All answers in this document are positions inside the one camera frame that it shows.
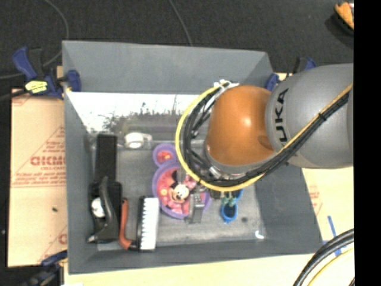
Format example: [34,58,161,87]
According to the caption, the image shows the blue sunglasses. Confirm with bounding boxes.
[219,188,244,224]

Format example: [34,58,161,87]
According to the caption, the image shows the black handheld tool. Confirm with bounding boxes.
[86,176,123,244]

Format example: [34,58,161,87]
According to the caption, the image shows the black flat block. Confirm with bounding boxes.
[96,133,118,185]

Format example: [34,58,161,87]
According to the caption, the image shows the purple cartoon mouse plate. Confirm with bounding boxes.
[151,142,213,220]

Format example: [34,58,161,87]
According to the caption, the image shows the white tape roll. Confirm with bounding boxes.
[124,132,153,150]

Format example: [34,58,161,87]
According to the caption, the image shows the brown cardboard board red print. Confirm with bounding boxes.
[7,89,355,268]

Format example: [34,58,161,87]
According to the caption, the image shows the white bristle brush red handle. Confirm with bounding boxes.
[118,196,161,252]

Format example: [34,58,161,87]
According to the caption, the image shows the grey metal bin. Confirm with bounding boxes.
[61,40,324,273]

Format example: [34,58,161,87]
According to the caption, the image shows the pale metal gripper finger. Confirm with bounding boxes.
[188,192,207,225]

